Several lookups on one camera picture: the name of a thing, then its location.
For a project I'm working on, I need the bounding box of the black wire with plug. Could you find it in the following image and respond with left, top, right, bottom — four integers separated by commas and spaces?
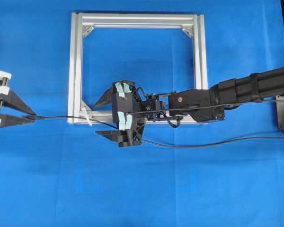
26, 98, 284, 148

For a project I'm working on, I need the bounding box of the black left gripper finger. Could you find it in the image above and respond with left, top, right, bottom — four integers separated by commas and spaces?
0, 114, 35, 128
1, 90, 36, 115

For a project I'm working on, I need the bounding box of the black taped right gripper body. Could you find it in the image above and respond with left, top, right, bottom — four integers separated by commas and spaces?
111, 80, 146, 147

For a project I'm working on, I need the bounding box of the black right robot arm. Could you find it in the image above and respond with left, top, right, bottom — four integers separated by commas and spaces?
94, 67, 284, 147

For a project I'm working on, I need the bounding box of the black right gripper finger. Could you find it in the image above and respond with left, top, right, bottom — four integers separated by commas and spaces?
96, 131, 128, 142
94, 87, 114, 108

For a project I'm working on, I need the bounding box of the silver aluminium extrusion frame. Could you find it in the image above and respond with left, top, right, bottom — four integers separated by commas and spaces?
67, 12, 208, 124

